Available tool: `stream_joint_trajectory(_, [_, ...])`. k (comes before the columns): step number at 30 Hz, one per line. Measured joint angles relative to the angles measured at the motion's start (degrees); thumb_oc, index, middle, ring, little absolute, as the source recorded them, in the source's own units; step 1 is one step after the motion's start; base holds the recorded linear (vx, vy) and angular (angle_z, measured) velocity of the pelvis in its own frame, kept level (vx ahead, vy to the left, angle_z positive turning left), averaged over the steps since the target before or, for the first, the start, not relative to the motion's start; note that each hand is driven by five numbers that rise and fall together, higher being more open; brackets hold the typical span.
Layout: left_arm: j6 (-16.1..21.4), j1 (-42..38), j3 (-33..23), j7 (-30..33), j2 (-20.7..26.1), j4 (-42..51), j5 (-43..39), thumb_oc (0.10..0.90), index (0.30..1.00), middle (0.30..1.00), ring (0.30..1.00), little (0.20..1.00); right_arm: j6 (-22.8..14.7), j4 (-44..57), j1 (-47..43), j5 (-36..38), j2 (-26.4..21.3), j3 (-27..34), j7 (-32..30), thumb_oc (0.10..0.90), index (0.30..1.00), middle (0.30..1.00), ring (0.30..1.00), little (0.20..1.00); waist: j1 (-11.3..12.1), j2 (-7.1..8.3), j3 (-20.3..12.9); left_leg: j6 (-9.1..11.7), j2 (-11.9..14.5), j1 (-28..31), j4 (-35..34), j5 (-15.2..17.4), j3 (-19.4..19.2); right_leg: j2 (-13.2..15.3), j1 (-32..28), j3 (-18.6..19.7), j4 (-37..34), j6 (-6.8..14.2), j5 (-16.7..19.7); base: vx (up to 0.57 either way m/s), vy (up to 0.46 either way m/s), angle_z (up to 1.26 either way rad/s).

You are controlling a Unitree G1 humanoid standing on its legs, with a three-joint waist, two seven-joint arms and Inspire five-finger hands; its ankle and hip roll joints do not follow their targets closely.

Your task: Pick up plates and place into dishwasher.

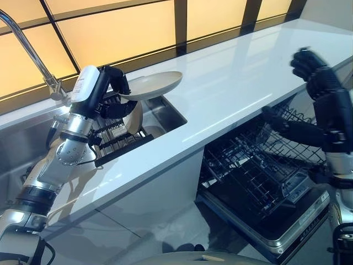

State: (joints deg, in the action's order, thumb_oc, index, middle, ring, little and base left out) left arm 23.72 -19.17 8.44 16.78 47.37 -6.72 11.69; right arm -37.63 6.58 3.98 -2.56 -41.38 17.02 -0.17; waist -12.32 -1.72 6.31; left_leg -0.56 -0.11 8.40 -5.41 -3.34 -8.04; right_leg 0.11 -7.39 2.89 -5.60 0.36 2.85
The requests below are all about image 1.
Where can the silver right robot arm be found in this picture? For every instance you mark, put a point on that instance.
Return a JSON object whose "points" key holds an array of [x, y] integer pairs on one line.
{"points": [[342, 187]]}

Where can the white cabinet front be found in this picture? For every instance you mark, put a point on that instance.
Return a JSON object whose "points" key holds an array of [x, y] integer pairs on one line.
{"points": [[124, 220]]}

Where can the stainless steel dishwasher door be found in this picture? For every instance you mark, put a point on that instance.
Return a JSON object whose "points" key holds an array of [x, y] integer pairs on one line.
{"points": [[275, 220]]}

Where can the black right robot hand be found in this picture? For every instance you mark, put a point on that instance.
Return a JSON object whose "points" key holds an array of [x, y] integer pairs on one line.
{"points": [[322, 82]]}

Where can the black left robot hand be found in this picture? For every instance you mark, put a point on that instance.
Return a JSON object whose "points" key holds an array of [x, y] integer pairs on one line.
{"points": [[92, 88]]}

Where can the black dish drying rack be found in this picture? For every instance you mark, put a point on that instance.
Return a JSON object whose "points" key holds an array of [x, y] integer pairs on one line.
{"points": [[115, 138]]}

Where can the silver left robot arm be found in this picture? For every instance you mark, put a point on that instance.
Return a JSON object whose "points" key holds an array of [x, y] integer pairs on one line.
{"points": [[41, 171]]}

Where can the chrome kitchen faucet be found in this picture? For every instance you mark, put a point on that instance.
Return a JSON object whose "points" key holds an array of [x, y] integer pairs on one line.
{"points": [[33, 55]]}

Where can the beige ceramic plate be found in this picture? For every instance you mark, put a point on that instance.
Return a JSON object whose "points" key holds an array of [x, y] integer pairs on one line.
{"points": [[135, 117], [154, 84]]}

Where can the stainless steel sink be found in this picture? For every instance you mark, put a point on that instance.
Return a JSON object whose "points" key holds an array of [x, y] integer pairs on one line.
{"points": [[91, 129]]}

